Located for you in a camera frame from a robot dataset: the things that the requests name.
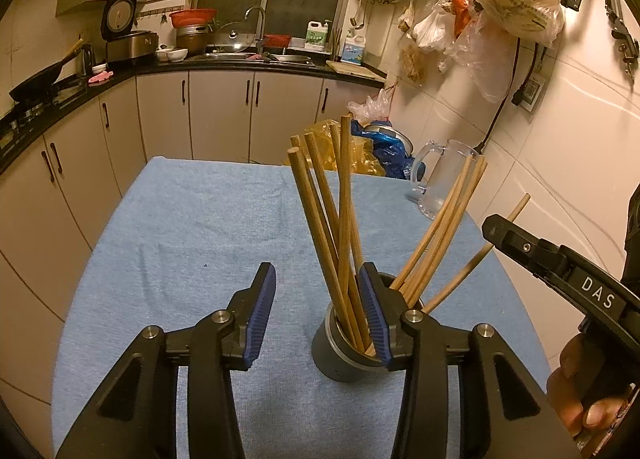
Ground dark grey utensil holder cup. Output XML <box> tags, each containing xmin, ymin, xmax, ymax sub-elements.
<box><xmin>310</xmin><ymin>271</ymin><xmax>426</xmax><ymax>383</ymax></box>

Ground kitchen faucet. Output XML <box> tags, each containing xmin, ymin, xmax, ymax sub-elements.
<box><xmin>244</xmin><ymin>5</ymin><xmax>266</xmax><ymax>55</ymax></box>

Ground person's right hand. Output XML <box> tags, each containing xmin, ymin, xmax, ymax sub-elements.
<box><xmin>547</xmin><ymin>335</ymin><xmax>631</xmax><ymax>458</ymax></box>

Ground wooden chopstick in holder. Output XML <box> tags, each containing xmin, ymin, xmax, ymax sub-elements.
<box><xmin>390</xmin><ymin>156</ymin><xmax>473</xmax><ymax>290</ymax></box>
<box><xmin>399</xmin><ymin>158</ymin><xmax>484</xmax><ymax>300</ymax></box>
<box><xmin>404</xmin><ymin>155</ymin><xmax>490</xmax><ymax>307</ymax></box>
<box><xmin>422</xmin><ymin>192</ymin><xmax>533</xmax><ymax>315</ymax></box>

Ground blue towel table cloth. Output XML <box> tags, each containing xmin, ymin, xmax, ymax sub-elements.
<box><xmin>52</xmin><ymin>156</ymin><xmax>550</xmax><ymax>458</ymax></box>

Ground clear glass beer mug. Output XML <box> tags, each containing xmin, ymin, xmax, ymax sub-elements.
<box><xmin>410</xmin><ymin>139</ymin><xmax>480</xmax><ymax>219</ymax></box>

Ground yellow plastic bag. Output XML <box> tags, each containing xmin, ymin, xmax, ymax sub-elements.
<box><xmin>305</xmin><ymin>120</ymin><xmax>385</xmax><ymax>177</ymax></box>

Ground blue plastic bag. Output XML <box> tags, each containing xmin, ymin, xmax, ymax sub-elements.
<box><xmin>352</xmin><ymin>120</ymin><xmax>414</xmax><ymax>180</ymax></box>

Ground white plastic bag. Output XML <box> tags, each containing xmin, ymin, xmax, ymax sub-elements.
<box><xmin>347</xmin><ymin>86</ymin><xmax>395</xmax><ymax>126</ymax></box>

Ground wooden cutting board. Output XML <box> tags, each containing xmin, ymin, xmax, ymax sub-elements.
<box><xmin>326</xmin><ymin>60</ymin><xmax>386</xmax><ymax>83</ymax></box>

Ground white detergent bottle blue label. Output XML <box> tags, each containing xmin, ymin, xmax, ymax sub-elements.
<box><xmin>341</xmin><ymin>35</ymin><xmax>366</xmax><ymax>66</ymax></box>

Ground glass pot lid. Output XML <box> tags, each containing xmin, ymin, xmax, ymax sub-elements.
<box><xmin>208</xmin><ymin>21</ymin><xmax>256</xmax><ymax>52</ymax></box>

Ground white detergent bottle green label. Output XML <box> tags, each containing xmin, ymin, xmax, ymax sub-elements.
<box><xmin>305</xmin><ymin>21</ymin><xmax>329</xmax><ymax>52</ymax></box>

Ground red plastic basin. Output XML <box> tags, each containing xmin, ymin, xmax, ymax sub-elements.
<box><xmin>169</xmin><ymin>8</ymin><xmax>217</xmax><ymax>29</ymax></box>

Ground hanging plastic bags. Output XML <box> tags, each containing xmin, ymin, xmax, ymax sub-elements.
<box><xmin>399</xmin><ymin>0</ymin><xmax>565</xmax><ymax>104</ymax></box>

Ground black wok pan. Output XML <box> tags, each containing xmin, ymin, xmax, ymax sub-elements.
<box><xmin>9</xmin><ymin>37</ymin><xmax>85</xmax><ymax>104</ymax></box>

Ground rice cooker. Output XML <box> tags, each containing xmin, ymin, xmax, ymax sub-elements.
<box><xmin>101</xmin><ymin>0</ymin><xmax>158</xmax><ymax>66</ymax></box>

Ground black power cable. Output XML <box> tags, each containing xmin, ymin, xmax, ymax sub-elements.
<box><xmin>474</xmin><ymin>37</ymin><xmax>542</xmax><ymax>152</ymax></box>

